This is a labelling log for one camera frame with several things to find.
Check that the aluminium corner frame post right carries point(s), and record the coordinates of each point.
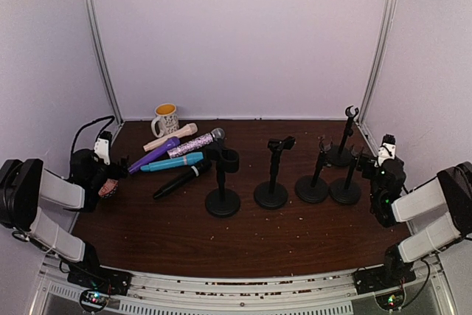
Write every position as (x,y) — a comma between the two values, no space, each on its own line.
(389,9)

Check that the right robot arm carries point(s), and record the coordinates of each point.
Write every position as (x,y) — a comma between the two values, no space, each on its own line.
(449,192)

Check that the silver glitter microphone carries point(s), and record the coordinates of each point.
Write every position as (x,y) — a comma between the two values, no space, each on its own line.
(197,143)

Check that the red patterned small bowl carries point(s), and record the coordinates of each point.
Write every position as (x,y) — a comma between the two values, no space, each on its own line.
(108,189)

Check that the black microphone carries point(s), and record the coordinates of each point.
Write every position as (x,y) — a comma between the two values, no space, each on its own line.
(184,178)

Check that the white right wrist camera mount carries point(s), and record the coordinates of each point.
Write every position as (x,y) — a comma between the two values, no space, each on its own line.
(385,152)

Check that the black stand with glitter microphone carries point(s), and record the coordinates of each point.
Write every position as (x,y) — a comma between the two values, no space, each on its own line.
(271,195)

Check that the purple microphone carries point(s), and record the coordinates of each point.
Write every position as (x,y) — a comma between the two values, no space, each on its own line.
(169,144)

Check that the white floral ceramic mug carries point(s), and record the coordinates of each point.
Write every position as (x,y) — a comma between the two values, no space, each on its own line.
(166,120)

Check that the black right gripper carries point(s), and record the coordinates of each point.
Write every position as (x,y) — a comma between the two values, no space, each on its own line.
(401,161)

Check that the aluminium corner frame post left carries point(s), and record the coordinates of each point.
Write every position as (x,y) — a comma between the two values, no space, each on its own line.
(99,53)

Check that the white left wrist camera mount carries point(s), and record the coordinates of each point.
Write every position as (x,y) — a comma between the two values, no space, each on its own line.
(102,147)

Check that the black stand for pink microphone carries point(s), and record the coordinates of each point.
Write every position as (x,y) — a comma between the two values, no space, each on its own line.
(339,155)

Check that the aluminium corner frame post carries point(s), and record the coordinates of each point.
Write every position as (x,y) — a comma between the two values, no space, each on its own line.
(389,9)
(99,53)

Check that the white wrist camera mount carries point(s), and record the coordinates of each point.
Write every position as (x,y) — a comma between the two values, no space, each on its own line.
(102,147)
(385,152)

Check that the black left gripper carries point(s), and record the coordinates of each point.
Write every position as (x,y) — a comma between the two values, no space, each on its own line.
(115,173)

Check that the black stand for purple microphone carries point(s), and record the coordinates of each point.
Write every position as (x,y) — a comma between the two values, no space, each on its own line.
(314,189)

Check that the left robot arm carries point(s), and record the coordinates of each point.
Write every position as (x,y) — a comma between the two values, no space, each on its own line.
(27,187)

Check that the black stand with blue microphone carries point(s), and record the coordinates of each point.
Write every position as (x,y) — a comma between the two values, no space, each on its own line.
(345,191)

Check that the blue microphone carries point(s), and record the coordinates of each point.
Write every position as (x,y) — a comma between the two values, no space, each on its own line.
(186,160)

